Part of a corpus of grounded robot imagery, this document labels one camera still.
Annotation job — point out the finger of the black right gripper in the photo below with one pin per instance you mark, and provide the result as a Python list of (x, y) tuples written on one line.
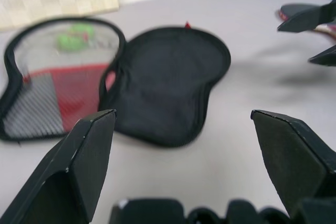
[(326, 57), (307, 19)]

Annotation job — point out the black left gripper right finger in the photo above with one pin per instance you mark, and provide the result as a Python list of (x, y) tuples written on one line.
[(288, 161)]

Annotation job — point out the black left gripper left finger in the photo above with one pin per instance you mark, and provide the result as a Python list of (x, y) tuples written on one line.
[(65, 171)]

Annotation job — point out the red and black tennis paddle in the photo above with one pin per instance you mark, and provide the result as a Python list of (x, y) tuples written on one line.
[(288, 9)]

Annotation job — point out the black and red paddle case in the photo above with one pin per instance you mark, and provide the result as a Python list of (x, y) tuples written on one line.
[(168, 77)]

